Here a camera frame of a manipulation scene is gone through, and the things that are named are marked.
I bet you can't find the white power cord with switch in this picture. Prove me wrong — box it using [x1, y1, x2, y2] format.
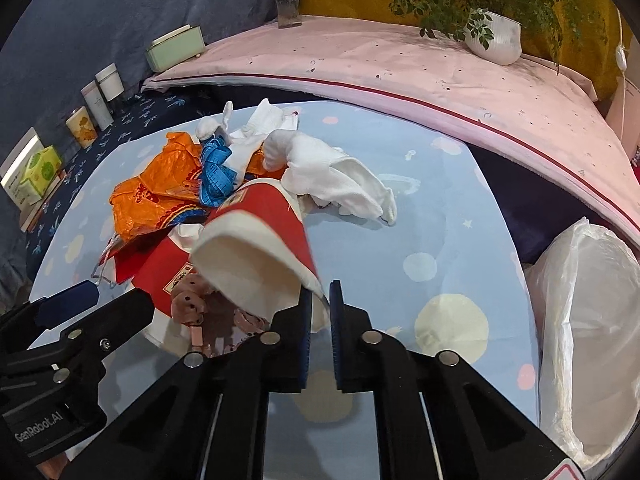
[615, 10, 631, 126]

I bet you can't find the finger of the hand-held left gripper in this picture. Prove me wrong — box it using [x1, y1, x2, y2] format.
[0, 280, 99, 353]
[0, 289, 157, 402]

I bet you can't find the green tissue box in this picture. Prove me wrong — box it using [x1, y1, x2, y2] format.
[146, 24, 205, 73]

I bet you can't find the pink bed sheet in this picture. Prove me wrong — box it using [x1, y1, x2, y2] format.
[141, 17, 640, 233]

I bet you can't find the white jar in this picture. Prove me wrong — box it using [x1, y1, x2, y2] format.
[95, 63, 126, 103]

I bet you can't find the orange plastic bag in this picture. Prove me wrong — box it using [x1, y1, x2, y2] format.
[109, 131, 273, 241]

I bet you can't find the blue-grey hanging cloth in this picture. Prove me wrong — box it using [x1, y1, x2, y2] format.
[0, 0, 281, 261]

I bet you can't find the green carton box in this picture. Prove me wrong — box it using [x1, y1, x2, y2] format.
[22, 145, 63, 196]

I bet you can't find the large white cloth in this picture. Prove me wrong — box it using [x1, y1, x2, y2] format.
[262, 130, 398, 226]

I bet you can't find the green plant in white pot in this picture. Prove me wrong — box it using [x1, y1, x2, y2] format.
[389, 0, 583, 67]

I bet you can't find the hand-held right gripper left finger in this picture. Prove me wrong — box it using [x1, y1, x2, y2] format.
[50, 285, 315, 480]

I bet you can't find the white plastic bin bag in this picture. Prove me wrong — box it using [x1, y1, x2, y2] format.
[525, 217, 640, 466]

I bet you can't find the dark blue patterned cloth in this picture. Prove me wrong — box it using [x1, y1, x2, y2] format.
[22, 85, 241, 271]

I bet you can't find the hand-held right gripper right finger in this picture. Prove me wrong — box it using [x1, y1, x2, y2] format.
[327, 279, 586, 480]

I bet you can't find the red paper cup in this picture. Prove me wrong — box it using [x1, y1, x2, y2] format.
[192, 185, 323, 333]

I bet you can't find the blue measuring tape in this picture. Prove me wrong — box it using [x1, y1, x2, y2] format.
[200, 135, 237, 208]

